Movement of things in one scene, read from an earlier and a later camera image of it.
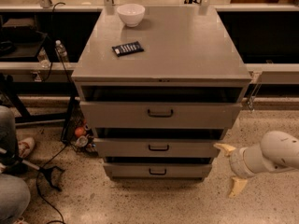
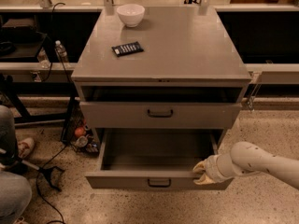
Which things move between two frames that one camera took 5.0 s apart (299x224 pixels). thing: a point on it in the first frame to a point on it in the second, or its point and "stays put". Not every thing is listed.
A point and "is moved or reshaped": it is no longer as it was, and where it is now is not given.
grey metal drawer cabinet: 159,96 stays put
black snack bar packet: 127,49 stays put
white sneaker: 25,147 stays put
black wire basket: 74,120 stays put
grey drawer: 155,147 is moved or reshaped
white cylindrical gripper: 237,163 to 211,169
